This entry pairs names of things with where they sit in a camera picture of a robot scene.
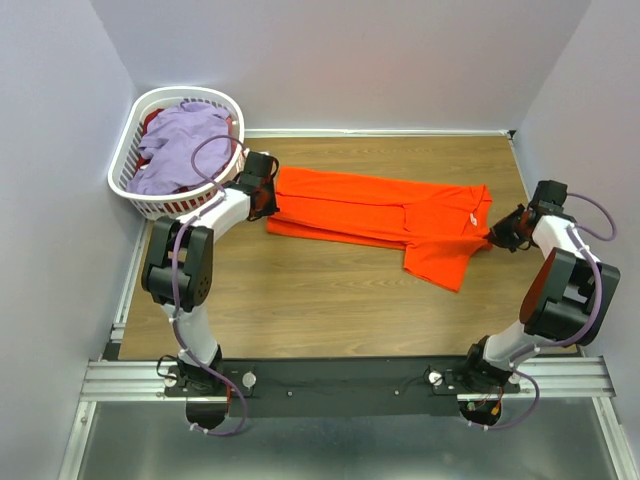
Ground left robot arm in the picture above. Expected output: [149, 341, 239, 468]
[141, 151, 279, 396]

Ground aluminium frame rail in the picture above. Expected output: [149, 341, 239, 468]
[55, 355, 640, 480]

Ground orange t-shirt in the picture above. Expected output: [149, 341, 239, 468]
[266, 167, 492, 292]

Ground lavender t-shirt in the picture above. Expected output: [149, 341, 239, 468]
[126, 98, 235, 196]

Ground white plastic laundry basket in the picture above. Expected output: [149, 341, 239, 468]
[107, 85, 247, 224]

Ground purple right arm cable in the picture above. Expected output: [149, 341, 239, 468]
[464, 192, 617, 431]

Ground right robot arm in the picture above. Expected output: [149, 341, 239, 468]
[459, 180, 621, 392]

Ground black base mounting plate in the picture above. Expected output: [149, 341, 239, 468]
[158, 356, 520, 427]

